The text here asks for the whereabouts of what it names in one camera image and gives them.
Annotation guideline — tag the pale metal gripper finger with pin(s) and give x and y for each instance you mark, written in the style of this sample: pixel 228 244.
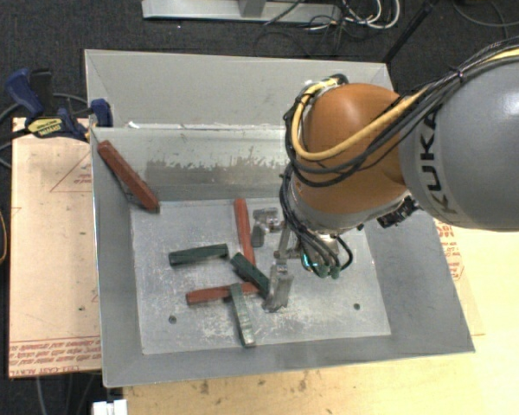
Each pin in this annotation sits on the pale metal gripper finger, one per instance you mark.
pixel 258 237
pixel 279 290

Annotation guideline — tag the red-brown flat block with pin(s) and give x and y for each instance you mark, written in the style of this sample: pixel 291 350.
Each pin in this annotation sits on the red-brown flat block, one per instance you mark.
pixel 127 175
pixel 243 227
pixel 207 294

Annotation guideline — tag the dark green flat block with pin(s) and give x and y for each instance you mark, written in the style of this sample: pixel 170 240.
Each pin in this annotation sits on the dark green flat block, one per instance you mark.
pixel 198 254
pixel 251 272
pixel 243 318

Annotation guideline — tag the grey metal bin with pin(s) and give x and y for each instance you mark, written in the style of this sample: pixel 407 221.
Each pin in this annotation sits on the grey metal bin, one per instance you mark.
pixel 199 97

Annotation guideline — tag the brown cardboard board, red print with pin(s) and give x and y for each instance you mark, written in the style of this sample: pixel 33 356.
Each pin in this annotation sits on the brown cardboard board, red print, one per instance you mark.
pixel 52 231

